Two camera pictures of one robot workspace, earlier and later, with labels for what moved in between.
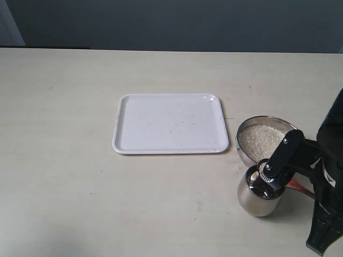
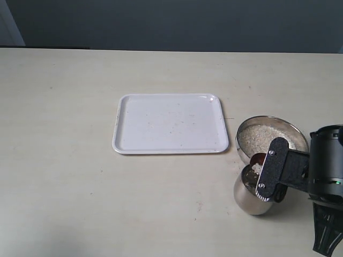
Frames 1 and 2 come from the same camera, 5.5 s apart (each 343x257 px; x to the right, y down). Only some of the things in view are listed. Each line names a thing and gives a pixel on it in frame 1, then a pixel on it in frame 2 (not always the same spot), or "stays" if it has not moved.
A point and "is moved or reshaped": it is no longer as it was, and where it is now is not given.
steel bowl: x=257 y=138 stays
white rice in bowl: x=258 y=142 stays
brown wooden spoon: x=296 y=184 is moved or reshaped
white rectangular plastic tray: x=170 y=123 stays
